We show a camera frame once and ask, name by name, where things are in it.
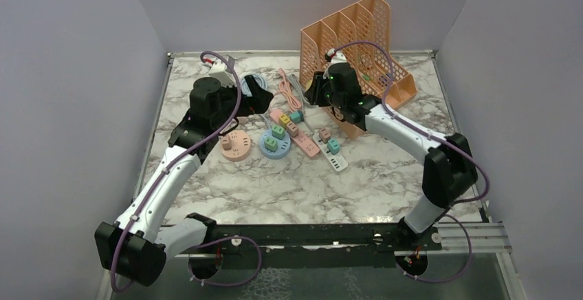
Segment orange mesh file organizer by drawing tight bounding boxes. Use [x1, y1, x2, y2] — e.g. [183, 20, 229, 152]
[300, 0, 418, 142]

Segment blue round power strip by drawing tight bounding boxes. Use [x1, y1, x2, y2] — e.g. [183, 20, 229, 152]
[258, 125, 291, 160]

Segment yellow plug adapter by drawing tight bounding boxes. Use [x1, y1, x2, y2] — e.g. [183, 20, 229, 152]
[278, 114, 291, 129]

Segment pink round power strip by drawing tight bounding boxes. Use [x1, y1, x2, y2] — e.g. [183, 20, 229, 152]
[219, 130, 252, 162]

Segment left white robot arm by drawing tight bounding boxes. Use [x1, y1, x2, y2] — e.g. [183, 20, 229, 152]
[94, 55, 274, 292]

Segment pink cable bundle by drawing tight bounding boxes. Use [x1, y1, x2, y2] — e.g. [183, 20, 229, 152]
[273, 67, 303, 112]

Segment dark green plug adapter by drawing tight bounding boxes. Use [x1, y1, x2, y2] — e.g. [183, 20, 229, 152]
[271, 125, 286, 140]

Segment white power strip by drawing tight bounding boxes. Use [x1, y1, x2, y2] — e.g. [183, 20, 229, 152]
[312, 133, 349, 174]

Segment grey cable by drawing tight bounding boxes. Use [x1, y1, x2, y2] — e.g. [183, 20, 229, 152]
[287, 72, 315, 135]

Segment black mounting rail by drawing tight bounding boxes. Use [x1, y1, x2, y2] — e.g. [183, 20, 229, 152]
[178, 217, 442, 270]

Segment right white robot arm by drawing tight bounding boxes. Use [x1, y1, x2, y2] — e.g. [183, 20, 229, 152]
[305, 62, 478, 250]

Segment pink plug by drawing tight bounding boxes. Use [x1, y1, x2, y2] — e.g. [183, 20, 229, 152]
[285, 121, 299, 138]

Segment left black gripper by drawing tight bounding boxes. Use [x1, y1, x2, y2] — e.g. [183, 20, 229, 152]
[212, 75, 274, 129]

